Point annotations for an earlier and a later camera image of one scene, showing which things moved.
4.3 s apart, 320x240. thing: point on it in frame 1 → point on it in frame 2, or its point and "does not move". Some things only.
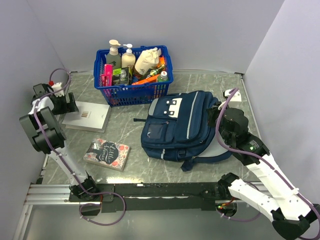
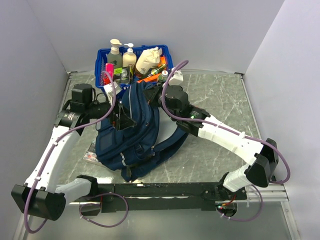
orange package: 151,79 does not move
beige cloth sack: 147,59 does not move
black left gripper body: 62,106 → 98,109
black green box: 121,76 does not move
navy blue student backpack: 177,127 → 134,148
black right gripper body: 212,120 → 156,98
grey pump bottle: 113,58 does not move
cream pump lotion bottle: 129,58 does not move
